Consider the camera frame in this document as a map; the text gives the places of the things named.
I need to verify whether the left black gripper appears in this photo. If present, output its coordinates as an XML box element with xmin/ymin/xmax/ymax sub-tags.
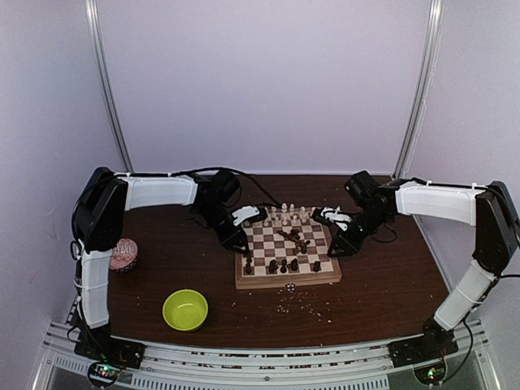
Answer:
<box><xmin>195</xmin><ymin>201</ymin><xmax>249</xmax><ymax>254</ymax></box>

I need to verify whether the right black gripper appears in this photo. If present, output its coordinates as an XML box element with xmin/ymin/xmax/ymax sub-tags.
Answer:
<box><xmin>327</xmin><ymin>206</ymin><xmax>390</xmax><ymax>258</ymax></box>

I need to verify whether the dark queen piece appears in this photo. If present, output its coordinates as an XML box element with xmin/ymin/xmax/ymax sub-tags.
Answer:
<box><xmin>267</xmin><ymin>260</ymin><xmax>278</xmax><ymax>275</ymax></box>

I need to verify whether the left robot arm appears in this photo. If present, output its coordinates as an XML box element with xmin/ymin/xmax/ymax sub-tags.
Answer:
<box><xmin>70</xmin><ymin>167</ymin><xmax>267</xmax><ymax>361</ymax></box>

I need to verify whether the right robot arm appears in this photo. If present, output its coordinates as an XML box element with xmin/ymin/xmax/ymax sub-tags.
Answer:
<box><xmin>312</xmin><ymin>171</ymin><xmax>519</xmax><ymax>359</ymax></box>

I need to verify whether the pile of dark chess pieces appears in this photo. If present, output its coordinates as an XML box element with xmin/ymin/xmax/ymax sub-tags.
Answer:
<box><xmin>277</xmin><ymin>228</ymin><xmax>310</xmax><ymax>254</ymax></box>

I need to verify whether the wooden chess board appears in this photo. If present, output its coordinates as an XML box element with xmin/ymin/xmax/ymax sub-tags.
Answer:
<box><xmin>235</xmin><ymin>219</ymin><xmax>342</xmax><ymax>290</ymax></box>

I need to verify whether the green plastic bowl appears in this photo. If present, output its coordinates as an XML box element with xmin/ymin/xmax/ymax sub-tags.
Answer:
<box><xmin>162</xmin><ymin>289</ymin><xmax>209</xmax><ymax>332</ymax></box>

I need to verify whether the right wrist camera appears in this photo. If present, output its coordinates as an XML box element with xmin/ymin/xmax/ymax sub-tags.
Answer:
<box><xmin>311</xmin><ymin>206</ymin><xmax>352</xmax><ymax>232</ymax></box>

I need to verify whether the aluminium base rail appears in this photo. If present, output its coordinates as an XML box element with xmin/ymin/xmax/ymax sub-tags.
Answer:
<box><xmin>28</xmin><ymin>321</ymin><xmax>505</xmax><ymax>389</ymax></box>

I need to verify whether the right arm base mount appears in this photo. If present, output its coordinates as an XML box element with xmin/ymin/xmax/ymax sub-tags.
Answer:
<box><xmin>388</xmin><ymin>335</ymin><xmax>459</xmax><ymax>387</ymax></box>

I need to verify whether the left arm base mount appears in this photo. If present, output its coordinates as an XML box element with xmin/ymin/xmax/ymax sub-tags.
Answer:
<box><xmin>74</xmin><ymin>339</ymin><xmax>145</xmax><ymax>388</ymax></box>

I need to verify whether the right aluminium frame post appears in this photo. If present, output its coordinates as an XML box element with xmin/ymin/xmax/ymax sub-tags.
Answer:
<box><xmin>392</xmin><ymin>0</ymin><xmax>444</xmax><ymax>178</ymax></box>

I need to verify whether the aluminium frame post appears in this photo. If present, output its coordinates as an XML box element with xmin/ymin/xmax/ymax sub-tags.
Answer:
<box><xmin>392</xmin><ymin>0</ymin><xmax>444</xmax><ymax>178</ymax></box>
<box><xmin>84</xmin><ymin>0</ymin><xmax>134</xmax><ymax>173</ymax></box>

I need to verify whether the left aluminium frame post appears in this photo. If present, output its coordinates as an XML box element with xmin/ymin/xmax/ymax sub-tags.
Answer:
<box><xmin>84</xmin><ymin>0</ymin><xmax>134</xmax><ymax>173</ymax></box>

